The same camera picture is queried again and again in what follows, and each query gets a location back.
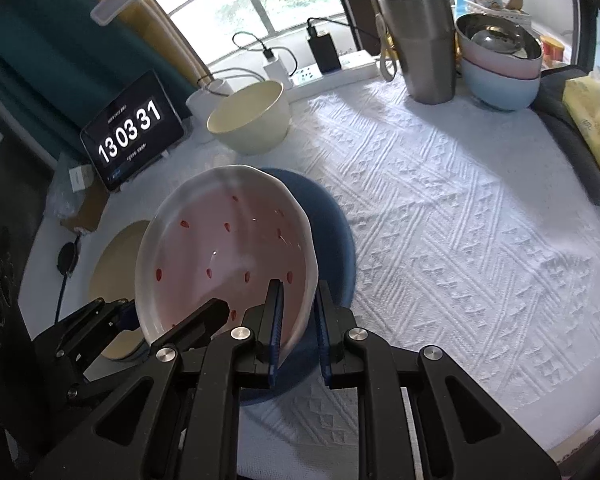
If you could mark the large blue bowl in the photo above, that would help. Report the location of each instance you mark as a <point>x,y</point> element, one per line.
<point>330,260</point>

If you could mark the white charger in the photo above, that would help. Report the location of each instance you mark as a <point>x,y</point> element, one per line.
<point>274,67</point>

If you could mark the small white box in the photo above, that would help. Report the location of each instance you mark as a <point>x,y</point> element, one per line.
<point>80,178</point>

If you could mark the small pink bowl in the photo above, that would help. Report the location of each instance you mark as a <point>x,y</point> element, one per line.
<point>485,67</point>

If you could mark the black round case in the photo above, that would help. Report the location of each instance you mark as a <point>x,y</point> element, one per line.
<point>67,257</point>

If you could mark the cream bowl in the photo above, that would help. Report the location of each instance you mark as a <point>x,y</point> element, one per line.
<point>250,125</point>

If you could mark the white tablecloth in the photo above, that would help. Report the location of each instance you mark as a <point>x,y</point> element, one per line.
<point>455,235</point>

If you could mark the dark window frame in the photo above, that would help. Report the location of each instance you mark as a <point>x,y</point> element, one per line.
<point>360,0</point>

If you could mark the orange container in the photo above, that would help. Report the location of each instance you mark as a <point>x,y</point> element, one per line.
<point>552,50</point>

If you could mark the yellow tissue pack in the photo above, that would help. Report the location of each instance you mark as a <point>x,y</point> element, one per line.
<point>592,120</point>

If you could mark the white power strip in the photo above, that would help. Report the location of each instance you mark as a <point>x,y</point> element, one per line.
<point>350,67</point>

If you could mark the pink spotted bowl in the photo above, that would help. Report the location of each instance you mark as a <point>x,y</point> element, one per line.
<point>220,260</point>

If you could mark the small yellow object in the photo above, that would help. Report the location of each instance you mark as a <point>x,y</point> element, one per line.
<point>390,45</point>

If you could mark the small light blue bowl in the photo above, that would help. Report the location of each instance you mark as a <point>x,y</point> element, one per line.
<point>502,92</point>

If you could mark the black tablet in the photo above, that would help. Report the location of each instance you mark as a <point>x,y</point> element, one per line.
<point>130,130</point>

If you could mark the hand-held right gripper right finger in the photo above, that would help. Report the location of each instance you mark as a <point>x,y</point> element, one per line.
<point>322,330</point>

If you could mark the cardboard box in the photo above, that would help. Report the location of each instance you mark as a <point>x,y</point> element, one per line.
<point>87,210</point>

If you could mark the steel tumbler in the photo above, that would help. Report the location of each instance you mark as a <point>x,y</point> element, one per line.
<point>425,50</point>

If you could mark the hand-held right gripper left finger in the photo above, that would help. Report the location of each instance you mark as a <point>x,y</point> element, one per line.
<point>277,325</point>

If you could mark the black charger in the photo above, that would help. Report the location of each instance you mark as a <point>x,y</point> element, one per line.
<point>325,52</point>

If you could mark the yellow curtain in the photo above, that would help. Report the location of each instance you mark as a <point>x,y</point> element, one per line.
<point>165,40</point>

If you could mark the steel bowl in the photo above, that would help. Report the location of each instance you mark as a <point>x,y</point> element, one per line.
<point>500,40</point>

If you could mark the cream plate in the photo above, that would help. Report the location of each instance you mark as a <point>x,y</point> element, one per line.
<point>115,270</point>

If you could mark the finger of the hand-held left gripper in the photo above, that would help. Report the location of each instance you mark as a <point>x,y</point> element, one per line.
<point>200,322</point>
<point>127,317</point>

